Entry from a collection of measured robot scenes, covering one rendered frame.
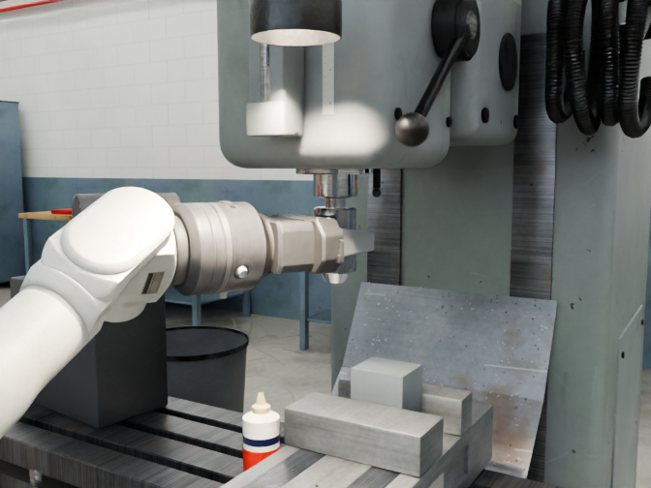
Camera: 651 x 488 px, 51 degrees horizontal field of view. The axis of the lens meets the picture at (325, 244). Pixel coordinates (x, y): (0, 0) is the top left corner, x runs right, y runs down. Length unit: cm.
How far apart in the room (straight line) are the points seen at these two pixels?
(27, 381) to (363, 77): 37
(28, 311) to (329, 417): 30
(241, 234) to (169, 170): 607
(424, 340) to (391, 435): 44
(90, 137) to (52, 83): 79
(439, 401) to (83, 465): 43
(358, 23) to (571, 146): 48
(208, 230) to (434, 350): 54
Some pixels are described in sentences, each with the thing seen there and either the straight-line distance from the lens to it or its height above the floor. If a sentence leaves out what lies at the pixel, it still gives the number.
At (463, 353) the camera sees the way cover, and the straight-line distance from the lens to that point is 105.
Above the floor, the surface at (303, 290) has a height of 43.
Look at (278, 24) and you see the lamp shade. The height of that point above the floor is 142.
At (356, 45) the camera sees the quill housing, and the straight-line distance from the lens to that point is 63.
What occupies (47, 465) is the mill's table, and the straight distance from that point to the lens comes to 96.
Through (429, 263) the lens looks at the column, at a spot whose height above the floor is 116.
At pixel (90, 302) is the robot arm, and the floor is 121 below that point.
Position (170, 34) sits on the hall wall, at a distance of 677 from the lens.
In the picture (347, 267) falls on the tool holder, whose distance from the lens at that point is 73.
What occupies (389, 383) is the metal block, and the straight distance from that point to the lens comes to 71.
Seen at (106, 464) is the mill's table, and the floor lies 96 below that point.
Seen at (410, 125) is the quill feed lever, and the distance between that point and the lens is 60.
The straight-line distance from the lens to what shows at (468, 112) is 79.
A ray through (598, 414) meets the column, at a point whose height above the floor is 96.
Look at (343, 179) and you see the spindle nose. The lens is 72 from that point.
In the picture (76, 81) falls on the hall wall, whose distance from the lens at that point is 767.
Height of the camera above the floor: 131
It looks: 6 degrees down
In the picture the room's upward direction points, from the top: straight up
